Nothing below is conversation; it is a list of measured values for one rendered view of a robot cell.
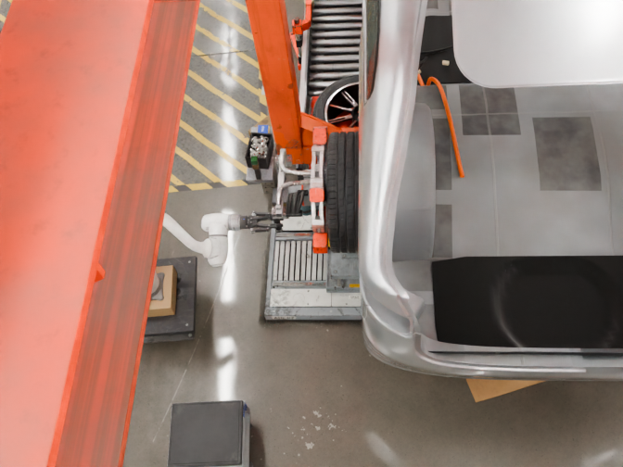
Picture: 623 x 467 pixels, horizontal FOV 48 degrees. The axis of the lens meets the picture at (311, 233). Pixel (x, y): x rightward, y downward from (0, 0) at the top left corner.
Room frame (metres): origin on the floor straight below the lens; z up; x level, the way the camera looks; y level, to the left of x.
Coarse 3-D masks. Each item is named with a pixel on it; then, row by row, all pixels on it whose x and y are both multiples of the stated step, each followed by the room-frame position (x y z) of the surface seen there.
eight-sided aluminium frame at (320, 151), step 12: (312, 156) 2.16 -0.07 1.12; (324, 156) 2.32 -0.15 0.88; (312, 168) 2.08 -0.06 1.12; (324, 168) 2.32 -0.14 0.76; (312, 180) 2.01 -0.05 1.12; (312, 204) 1.91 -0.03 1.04; (324, 204) 2.17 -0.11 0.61; (312, 216) 1.87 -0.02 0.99; (312, 228) 1.84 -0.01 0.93; (324, 228) 1.86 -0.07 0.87
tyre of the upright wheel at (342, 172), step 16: (336, 144) 2.17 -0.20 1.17; (352, 144) 2.16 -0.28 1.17; (336, 160) 2.06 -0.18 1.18; (352, 160) 2.04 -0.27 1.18; (336, 176) 1.98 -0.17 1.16; (352, 176) 1.96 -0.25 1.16; (336, 192) 1.91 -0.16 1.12; (352, 192) 1.89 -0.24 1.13; (336, 208) 1.84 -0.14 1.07; (352, 208) 1.83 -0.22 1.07; (336, 224) 1.79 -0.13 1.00; (352, 224) 1.78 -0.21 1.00; (336, 240) 1.76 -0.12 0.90; (352, 240) 1.75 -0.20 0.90
